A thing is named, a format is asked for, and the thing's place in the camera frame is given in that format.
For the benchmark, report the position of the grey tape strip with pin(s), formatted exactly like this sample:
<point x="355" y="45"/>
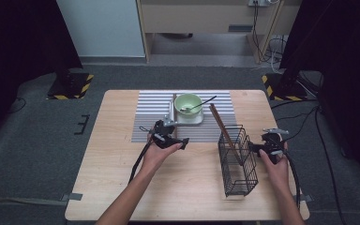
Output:
<point x="306" y="198"/>
<point x="73" y="197"/>

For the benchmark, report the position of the grey striped placemat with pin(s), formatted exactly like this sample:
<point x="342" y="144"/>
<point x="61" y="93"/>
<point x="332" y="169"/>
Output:
<point x="151" y="106"/>

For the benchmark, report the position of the white power strip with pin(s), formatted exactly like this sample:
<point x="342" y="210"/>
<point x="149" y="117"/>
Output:
<point x="259" y="3"/>

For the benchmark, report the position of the person's right hand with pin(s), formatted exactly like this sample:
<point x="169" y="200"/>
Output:
<point x="278" y="175"/>

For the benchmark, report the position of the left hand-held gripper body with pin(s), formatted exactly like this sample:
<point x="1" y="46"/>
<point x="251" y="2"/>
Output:
<point x="164" y="137"/>

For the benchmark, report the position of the white square plate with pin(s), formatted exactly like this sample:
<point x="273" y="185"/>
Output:
<point x="197" y="120"/>

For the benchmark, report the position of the person's left hand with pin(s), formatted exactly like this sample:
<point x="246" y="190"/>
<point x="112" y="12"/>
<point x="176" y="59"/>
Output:
<point x="156" y="159"/>

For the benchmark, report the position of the white panel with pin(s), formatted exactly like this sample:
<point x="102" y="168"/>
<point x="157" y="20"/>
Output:
<point x="103" y="28"/>

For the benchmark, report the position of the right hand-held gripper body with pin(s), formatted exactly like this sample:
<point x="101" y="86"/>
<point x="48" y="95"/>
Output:
<point x="272" y="143"/>

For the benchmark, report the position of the brown wooden chopstick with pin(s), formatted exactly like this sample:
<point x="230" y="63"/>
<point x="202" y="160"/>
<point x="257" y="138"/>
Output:
<point x="223" y="131"/>
<point x="176" y="106"/>
<point x="173" y="106"/>

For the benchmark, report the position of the black stand with striped base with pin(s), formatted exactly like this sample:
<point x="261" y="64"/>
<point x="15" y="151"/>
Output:
<point x="286" y="87"/>
<point x="70" y="87"/>

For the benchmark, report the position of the dark curtain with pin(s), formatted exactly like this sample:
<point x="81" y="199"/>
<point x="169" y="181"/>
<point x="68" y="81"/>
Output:
<point x="15" y="47"/>
<point x="350" y="62"/>

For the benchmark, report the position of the light green bowl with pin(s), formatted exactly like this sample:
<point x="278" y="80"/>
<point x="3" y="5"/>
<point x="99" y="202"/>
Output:
<point x="188" y="99"/>

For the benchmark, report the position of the light wooden desk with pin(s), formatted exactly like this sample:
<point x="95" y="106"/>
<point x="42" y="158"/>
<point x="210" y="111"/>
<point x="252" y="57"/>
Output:
<point x="200" y="17"/>

